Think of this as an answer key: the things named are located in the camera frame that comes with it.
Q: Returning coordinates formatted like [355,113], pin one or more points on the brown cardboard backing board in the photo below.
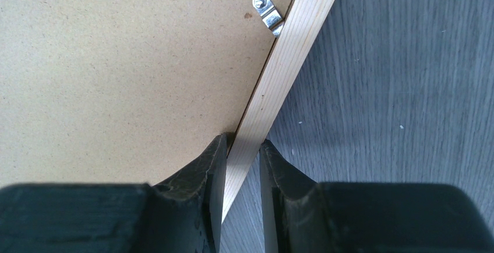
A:
[122,90]

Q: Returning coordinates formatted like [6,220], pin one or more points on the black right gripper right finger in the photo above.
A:
[302,215]

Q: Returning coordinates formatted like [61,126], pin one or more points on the wooden picture frame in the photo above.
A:
[302,24]

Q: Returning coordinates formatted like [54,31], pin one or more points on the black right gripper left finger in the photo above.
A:
[183,213]

